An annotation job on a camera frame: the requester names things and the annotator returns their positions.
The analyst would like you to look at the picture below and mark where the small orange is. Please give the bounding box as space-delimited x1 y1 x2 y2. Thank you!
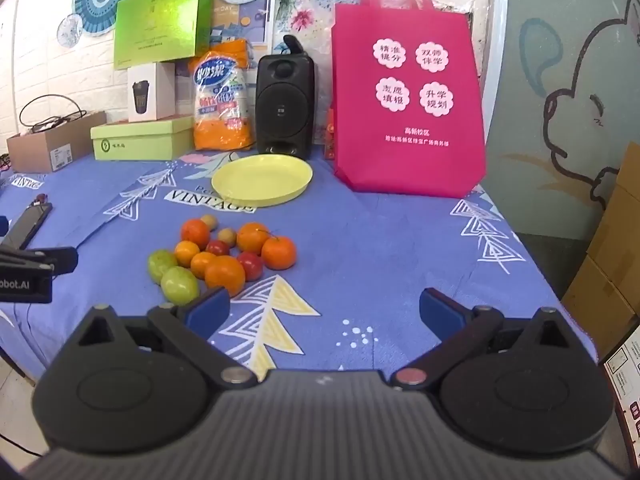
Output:
174 241 201 267

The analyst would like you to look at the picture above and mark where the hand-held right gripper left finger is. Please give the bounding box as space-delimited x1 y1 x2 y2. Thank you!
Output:
65 287 258 390

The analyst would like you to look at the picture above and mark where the white cup box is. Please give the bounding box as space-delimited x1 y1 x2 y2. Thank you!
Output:
127 62 176 123

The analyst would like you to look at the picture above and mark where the shiny green gift box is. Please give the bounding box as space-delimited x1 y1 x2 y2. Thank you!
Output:
114 0 215 71

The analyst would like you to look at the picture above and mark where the pink tote bag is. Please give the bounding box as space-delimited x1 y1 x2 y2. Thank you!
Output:
331 0 487 199

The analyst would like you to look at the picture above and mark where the black cable loop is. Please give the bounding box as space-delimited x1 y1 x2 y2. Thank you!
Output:
19 95 86 133

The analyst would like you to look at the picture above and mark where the light green shoebox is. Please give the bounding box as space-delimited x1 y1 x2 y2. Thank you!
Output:
91 116 195 161

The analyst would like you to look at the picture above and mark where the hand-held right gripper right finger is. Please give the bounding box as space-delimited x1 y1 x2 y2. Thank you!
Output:
389 287 576 389

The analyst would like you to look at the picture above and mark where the floral wall decoration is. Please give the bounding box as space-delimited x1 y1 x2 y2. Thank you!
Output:
277 0 336 58

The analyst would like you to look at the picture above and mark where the red packet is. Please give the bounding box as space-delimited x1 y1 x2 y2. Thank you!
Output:
325 105 337 161

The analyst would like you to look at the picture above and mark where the brown cardboard carton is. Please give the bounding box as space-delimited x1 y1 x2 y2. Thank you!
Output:
587 142 640 281
560 255 640 359

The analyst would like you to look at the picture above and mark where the white printed sheet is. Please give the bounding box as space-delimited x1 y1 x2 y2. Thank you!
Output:
600 330 640 461

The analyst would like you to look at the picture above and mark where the blue printed tablecloth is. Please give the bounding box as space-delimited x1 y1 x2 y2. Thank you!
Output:
0 152 598 386

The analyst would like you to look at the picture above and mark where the brown cardboard box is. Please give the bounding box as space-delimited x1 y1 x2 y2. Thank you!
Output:
6 111 107 173

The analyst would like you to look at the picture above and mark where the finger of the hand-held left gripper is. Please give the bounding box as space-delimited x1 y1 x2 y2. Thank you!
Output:
0 246 79 276

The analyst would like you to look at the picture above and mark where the wall poster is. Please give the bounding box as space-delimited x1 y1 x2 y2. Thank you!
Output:
210 0 278 56

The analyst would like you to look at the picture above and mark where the orange bag of cups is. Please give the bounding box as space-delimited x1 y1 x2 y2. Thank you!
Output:
188 39 253 152

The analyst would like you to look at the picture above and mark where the large orange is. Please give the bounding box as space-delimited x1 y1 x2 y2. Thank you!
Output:
204 255 247 297

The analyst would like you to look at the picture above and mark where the green tomato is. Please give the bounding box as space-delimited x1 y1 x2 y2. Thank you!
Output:
160 266 201 306
147 250 178 283

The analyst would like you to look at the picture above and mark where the yellow plate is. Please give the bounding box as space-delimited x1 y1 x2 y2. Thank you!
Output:
211 155 314 208

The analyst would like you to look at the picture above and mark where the small blue paper fan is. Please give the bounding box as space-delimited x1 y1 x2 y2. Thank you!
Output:
56 14 83 48

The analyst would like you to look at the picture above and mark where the black speaker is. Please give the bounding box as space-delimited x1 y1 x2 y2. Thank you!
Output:
256 35 317 161

